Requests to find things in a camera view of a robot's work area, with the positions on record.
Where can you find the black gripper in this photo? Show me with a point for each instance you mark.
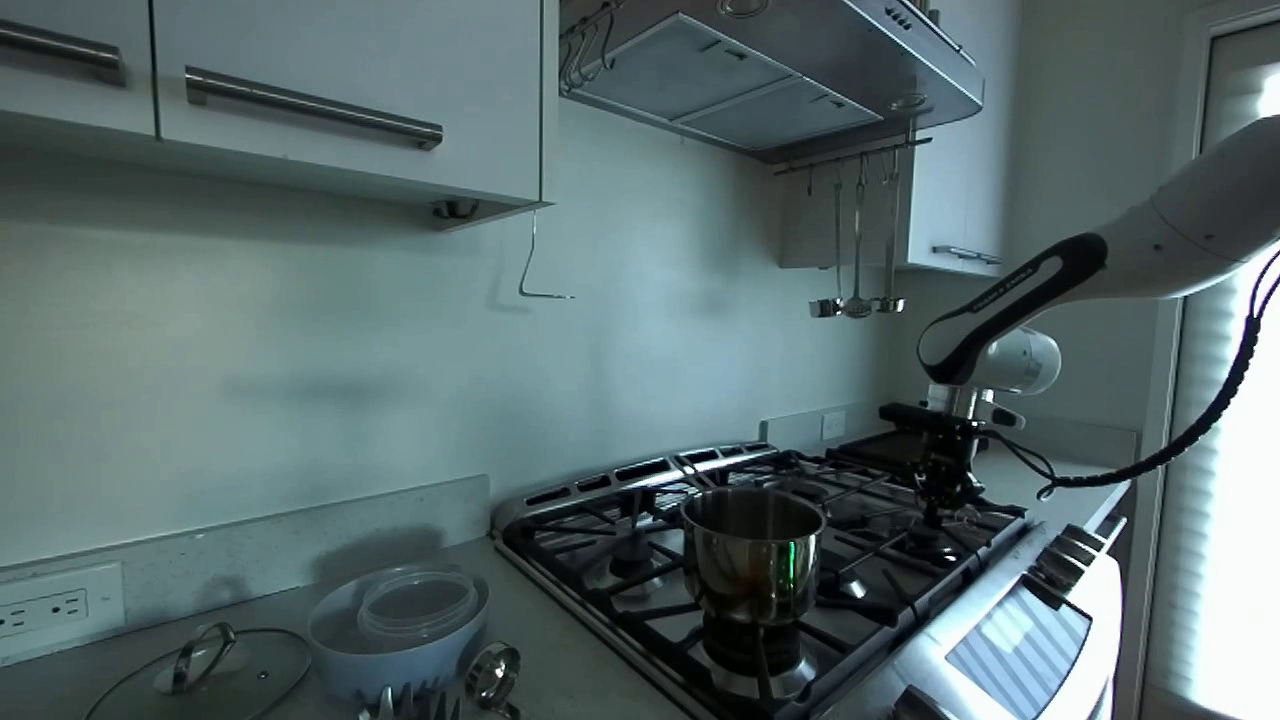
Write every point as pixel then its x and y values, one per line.
pixel 938 439

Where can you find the black griddle plate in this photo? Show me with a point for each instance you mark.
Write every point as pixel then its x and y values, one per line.
pixel 862 449

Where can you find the narrow white cabinet door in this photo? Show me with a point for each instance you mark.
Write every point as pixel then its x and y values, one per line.
pixel 64 93

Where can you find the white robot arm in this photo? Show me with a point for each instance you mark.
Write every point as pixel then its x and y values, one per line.
pixel 1175 243

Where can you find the stainless steel pot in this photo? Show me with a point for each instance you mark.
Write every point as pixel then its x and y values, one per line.
pixel 752 574

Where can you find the small round metal utensil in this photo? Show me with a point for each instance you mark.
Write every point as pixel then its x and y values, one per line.
pixel 495 674

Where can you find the white window blind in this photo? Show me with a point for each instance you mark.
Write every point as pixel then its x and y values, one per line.
pixel 1227 534

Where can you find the white wall power outlet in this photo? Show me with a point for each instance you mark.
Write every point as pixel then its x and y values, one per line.
pixel 53 613

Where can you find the small under-cabinet fitting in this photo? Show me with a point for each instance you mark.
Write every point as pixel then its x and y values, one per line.
pixel 453 211

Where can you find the glass pot lid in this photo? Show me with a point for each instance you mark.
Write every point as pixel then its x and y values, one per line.
pixel 203 674

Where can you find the stainless steel gas stove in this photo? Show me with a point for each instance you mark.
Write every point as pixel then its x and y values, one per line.
pixel 933 625

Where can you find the wide white cabinet door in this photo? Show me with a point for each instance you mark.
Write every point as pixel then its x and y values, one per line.
pixel 347 54

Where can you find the metal utensil cluster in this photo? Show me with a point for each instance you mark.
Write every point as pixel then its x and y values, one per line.
pixel 412 700

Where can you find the L-shaped metal wall hook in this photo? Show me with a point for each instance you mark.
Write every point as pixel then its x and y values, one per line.
pixel 528 275

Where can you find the hanging metal ladle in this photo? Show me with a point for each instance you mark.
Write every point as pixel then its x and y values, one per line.
pixel 827 310
pixel 888 307
pixel 857 310

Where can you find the white bowl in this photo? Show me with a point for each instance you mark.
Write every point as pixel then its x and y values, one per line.
pixel 400 660

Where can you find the stainless steel range hood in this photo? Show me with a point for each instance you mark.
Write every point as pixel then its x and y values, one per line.
pixel 692 67

